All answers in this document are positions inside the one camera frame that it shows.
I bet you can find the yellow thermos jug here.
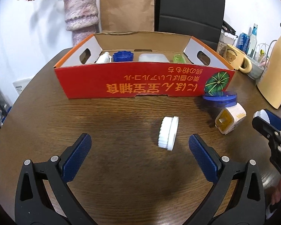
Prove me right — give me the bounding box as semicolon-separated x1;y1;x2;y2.
257;24;281;109

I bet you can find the red cardboard box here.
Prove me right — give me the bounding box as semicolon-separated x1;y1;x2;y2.
54;31;235;99

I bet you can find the white router box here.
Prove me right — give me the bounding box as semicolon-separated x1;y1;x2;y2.
13;78;31;95

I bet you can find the blue soda can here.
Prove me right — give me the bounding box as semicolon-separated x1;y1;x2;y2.
236;33;250;54

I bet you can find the clear food storage container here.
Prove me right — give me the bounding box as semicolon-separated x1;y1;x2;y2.
216;21;238;56

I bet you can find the pink ceramic vase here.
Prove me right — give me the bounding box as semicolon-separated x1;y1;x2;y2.
63;0;99;46

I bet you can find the person's right hand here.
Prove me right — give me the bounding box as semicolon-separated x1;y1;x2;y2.
271;179;281;205

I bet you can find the small white cap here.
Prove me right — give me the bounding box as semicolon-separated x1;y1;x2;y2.
253;109;269;121

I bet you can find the blue round lid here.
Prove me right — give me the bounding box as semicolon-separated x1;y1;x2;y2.
203;91;237;108

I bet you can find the clear bottle blue label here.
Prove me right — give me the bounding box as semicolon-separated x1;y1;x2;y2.
247;24;258;58

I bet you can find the green spray bottle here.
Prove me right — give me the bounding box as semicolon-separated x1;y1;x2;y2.
173;54;186;64

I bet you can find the yellow bear mug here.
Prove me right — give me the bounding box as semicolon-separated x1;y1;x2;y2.
223;44;252;74

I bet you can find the black paper bag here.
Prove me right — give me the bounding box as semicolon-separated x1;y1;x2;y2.
154;0;225;50

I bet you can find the translucent square plastic bottle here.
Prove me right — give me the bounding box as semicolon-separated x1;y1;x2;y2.
138;53;170;63

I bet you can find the white ribbed bottle cap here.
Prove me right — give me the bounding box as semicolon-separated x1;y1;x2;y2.
158;116;179;151

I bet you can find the white power adapter plug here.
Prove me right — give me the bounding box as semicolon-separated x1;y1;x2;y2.
215;103;247;135

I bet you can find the brown paper bag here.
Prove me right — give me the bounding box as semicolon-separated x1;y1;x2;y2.
100;0;155;33

